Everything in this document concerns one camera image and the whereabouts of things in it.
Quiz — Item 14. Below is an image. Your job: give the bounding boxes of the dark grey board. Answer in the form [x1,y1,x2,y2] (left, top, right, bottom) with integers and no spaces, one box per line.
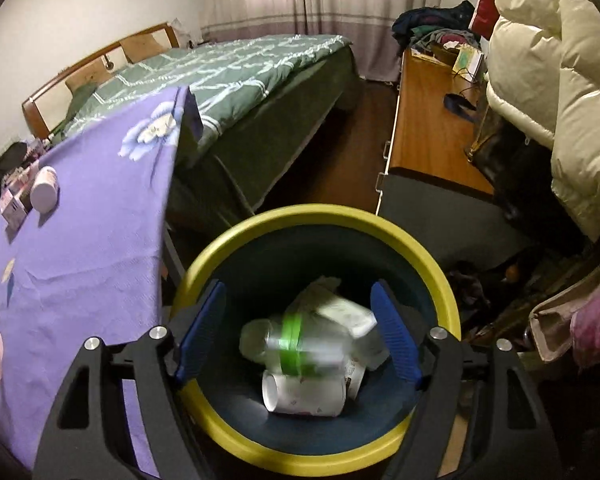
[377,170,536,267]

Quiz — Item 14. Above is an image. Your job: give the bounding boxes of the wooden desk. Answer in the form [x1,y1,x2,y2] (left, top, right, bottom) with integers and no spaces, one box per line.
[375,50,496,211]

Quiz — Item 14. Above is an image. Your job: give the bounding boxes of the purple floral tablecloth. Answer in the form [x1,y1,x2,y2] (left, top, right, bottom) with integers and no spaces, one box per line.
[0,85,203,476]

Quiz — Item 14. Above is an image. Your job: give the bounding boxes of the small purple boxes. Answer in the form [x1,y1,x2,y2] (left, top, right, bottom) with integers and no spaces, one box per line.
[0,165,37,226]

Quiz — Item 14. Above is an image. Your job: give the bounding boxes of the white pill bottle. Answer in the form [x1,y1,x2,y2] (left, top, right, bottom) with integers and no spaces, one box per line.
[31,166,60,212]

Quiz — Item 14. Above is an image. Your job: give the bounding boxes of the wooden bed headboard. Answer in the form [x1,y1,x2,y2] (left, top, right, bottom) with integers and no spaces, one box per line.
[21,22,181,141]

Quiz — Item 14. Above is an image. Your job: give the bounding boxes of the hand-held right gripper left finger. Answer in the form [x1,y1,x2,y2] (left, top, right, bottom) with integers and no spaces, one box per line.
[32,281,227,480]

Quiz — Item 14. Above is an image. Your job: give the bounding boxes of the white printed paper bowl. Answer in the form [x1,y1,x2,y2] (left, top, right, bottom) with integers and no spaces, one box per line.
[261,357,367,418]

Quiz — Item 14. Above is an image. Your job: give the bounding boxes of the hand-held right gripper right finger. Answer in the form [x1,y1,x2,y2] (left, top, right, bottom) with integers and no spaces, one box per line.
[371,282,561,480]

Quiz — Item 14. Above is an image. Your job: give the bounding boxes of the small white green box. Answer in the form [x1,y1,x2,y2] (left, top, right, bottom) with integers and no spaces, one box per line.
[452,47,484,82]

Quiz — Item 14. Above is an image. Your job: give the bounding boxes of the black bag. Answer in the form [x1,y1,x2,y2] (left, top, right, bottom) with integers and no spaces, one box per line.
[0,141,29,216]

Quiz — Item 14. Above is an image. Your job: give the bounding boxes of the clear bottle with green band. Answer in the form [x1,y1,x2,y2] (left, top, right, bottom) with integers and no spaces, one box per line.
[240,310,352,377]

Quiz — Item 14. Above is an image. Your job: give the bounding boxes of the pile of dark clothes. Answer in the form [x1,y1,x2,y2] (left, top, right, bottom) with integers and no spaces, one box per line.
[392,0,491,53]

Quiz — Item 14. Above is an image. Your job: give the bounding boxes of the bed with green quilt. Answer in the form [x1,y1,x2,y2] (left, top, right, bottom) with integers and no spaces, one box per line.
[62,34,357,241]

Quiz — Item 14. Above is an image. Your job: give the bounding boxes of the red garment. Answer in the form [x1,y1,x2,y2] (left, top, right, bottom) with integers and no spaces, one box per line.
[471,0,506,41]

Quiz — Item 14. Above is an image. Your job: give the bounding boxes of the white puffer jacket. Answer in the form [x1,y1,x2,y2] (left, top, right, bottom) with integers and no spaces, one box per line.
[485,0,600,243]

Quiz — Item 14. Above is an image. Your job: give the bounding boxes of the yellow rimmed blue bin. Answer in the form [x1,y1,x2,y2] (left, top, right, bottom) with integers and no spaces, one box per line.
[170,204,462,478]

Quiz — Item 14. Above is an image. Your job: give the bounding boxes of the blue strap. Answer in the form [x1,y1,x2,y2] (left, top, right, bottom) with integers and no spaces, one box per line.
[444,92,482,122]

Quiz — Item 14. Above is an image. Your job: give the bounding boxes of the beige bag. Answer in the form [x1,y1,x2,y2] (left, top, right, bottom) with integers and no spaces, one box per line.
[529,260,600,363]

